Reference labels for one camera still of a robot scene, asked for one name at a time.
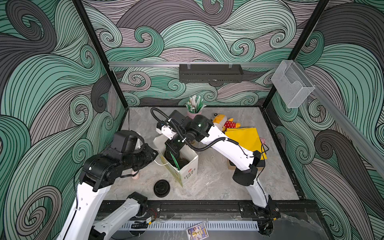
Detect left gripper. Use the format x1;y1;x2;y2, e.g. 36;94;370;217
123;142;160;170

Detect green straw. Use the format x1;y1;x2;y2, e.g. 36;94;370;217
170;153;181;171

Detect white paper bag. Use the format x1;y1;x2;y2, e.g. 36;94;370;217
153;136;199;187

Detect black cup lid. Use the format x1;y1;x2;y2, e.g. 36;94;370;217
175;153;189;169

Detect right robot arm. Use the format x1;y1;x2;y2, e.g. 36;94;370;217
151;108;268;209

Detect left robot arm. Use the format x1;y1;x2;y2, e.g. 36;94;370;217
58;130;159;240

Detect pink straw holder cup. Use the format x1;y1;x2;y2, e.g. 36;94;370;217
187;111;202;119

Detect wrapped straws bundle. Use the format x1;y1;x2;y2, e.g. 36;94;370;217
186;95;206;114

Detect yellow plush toy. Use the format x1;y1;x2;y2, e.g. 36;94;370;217
213;114;241;132

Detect yellow napkin stack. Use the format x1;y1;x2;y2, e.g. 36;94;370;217
225;128;264;153

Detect stack of black lids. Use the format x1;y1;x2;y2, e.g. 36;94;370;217
154;180;171;198

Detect colourful card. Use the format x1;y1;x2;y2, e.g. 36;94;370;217
186;223;209;240

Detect black wall shelf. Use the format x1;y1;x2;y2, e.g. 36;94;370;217
179;64;244;83

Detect clear acrylic wall holder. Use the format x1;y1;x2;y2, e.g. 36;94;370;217
271;60;315;109

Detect white cable duct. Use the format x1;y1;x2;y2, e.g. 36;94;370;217
119;221;259;232

